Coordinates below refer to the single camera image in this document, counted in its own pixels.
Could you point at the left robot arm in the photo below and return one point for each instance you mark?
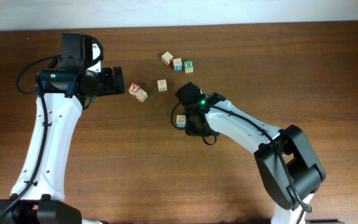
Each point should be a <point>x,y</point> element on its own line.
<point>66,88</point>

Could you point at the wooden block red side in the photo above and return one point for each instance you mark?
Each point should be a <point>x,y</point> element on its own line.
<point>141,95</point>

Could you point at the red letter A block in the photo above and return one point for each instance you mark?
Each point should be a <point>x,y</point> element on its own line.
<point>133,88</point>

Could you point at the wooden block red edge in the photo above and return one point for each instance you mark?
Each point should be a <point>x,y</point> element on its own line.
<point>167,58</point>

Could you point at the wooden block blue letter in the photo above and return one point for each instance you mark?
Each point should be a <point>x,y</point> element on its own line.
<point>177,64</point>

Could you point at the wooden block blue side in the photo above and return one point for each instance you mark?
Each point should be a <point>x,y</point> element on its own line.
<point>181,121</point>

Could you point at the green letter R block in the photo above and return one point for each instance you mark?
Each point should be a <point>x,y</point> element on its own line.
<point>188,66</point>

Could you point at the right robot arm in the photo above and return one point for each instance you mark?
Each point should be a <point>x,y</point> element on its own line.
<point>289,167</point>

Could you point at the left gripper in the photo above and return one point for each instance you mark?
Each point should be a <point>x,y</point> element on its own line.
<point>109,85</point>

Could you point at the plain wooden picture block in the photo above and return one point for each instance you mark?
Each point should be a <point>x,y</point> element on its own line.
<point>162,85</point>

